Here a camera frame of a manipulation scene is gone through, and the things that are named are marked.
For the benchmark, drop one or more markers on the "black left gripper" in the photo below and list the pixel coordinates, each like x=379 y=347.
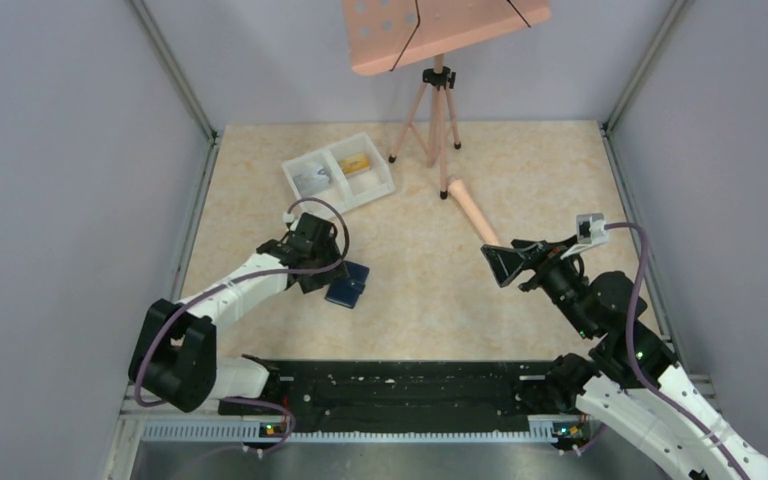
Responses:
x=317 y=282

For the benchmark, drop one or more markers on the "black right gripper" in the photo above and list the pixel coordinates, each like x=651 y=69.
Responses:
x=539 y=255

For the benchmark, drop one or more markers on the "blue leather card holder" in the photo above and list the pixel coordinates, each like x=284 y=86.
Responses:
x=347 y=291

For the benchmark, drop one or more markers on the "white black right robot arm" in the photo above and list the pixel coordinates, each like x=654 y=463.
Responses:
x=631 y=381

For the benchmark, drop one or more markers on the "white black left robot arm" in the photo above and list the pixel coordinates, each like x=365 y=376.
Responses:
x=176 y=360

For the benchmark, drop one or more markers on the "silver card in tray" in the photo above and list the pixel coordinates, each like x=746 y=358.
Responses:
x=311 y=180

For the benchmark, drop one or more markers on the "yellow card in tray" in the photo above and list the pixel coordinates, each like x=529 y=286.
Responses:
x=354 y=164

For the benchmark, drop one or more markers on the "white two-compartment plastic tray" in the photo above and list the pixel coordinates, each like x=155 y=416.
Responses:
x=345 y=193

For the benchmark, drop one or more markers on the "pink cylindrical tube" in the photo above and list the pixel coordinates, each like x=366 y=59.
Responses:
x=458 y=190

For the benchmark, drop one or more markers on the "pink tripod music stand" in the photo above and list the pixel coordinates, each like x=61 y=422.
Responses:
x=384 y=36

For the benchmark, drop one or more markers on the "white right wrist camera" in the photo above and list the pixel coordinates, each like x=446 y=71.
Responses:
x=591 y=233

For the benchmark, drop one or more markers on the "aluminium frame rail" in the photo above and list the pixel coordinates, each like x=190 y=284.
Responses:
x=134 y=427

